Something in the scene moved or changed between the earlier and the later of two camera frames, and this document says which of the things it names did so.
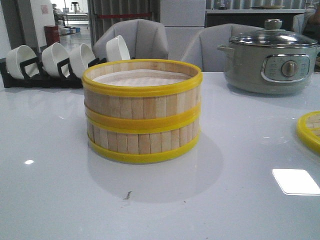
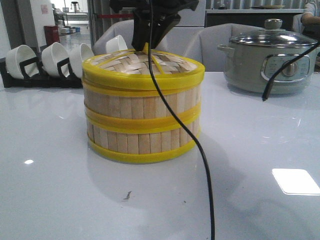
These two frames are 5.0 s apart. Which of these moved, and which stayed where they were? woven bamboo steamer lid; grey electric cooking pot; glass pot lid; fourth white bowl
Moved: woven bamboo steamer lid
Stayed: fourth white bowl; grey electric cooking pot; glass pot lid
